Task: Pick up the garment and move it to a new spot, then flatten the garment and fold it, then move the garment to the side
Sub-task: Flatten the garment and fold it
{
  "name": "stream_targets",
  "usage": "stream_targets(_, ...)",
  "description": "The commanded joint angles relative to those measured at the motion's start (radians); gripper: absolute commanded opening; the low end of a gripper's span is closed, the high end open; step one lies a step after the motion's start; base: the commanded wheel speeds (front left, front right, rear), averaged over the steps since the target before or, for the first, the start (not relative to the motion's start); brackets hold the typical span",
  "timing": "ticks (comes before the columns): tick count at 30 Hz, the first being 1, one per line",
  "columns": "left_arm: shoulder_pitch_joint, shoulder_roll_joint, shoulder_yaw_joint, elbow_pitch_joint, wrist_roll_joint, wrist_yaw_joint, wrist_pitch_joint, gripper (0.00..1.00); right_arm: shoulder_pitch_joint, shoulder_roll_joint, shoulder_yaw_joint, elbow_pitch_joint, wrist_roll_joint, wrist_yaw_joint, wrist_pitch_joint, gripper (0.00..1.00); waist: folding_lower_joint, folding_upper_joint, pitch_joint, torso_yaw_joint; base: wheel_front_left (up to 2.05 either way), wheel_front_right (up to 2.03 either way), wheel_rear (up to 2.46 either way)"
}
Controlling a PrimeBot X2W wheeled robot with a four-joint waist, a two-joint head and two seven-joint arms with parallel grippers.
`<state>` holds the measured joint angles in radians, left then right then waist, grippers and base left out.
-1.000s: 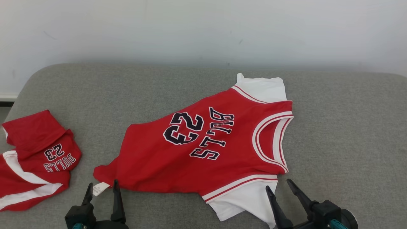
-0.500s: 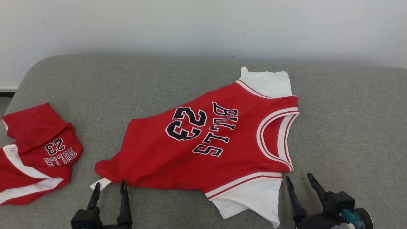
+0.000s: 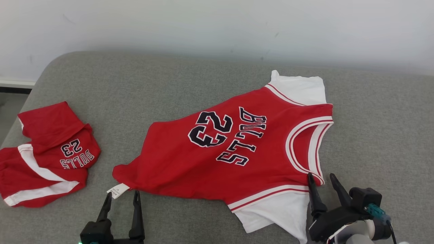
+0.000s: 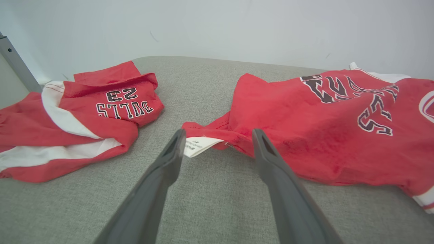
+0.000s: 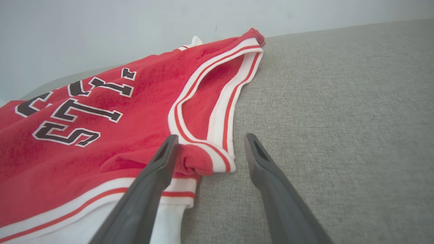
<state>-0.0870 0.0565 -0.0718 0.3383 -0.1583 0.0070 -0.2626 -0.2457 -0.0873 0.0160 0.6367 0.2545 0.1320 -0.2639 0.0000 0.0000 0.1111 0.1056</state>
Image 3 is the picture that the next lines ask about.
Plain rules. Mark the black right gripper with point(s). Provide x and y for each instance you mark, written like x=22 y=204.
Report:
x=335 y=220

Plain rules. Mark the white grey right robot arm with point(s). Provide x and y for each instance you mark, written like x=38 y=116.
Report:
x=359 y=235

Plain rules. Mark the red Bulls basketball jersey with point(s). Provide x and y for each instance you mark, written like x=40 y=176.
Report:
x=203 y=169

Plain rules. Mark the red white-striped basketball shorts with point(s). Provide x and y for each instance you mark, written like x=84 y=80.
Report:
x=44 y=128

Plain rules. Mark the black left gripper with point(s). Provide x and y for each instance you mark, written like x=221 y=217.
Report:
x=98 y=234

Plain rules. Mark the white wall baseboard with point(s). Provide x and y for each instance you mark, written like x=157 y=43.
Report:
x=15 y=83

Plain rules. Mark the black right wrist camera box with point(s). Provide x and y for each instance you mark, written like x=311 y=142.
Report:
x=364 y=196

